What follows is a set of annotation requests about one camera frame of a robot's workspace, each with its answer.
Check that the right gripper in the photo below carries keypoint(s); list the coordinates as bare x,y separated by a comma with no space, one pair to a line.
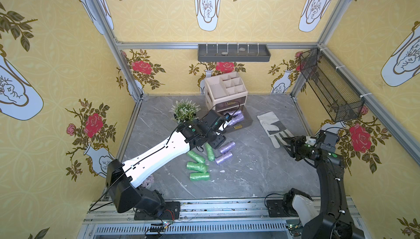
294,147

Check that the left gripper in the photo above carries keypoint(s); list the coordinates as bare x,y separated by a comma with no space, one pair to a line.
216,134

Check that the purple roll bottom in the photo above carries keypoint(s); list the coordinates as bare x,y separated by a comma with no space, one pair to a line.
236,120

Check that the purple roll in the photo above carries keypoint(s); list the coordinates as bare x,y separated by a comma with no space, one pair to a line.
236,120
228,147
235,113
224,157

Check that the transparent drawer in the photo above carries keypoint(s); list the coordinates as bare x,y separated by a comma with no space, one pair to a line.
229,104
248,121

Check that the beige drawer organizer cabinet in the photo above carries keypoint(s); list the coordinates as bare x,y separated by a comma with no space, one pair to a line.
223,87

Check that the transparent top drawer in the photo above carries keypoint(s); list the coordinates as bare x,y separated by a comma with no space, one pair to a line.
229,104

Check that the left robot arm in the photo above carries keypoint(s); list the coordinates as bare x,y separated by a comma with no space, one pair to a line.
124,179

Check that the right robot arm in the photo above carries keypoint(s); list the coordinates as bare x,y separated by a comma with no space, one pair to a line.
334,220

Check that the green roll upright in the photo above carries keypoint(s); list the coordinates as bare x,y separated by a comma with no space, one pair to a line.
210,152

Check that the green roll upper left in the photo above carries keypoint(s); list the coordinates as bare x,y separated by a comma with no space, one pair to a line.
195,156

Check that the purple roll top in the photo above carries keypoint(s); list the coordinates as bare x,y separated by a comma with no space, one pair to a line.
228,147

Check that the white work glove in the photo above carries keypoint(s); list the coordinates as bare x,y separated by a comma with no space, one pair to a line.
274,128

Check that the potted green plant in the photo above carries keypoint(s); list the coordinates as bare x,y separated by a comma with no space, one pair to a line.
185,110

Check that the green roll middle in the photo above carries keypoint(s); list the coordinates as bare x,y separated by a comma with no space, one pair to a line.
198,167

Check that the green roll bottom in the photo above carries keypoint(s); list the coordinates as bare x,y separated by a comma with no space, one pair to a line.
199,176

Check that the purple artificial flower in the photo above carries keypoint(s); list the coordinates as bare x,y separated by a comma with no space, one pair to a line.
147,183

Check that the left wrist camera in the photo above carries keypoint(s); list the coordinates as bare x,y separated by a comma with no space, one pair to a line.
227,119

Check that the black wire mesh basket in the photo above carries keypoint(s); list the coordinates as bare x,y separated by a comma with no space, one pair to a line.
340,99

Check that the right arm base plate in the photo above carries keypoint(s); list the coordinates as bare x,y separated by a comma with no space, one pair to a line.
280,208

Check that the grey wall shelf tray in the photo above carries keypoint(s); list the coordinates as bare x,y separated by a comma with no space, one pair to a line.
233,52

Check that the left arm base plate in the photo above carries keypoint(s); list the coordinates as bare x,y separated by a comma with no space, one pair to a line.
170,211

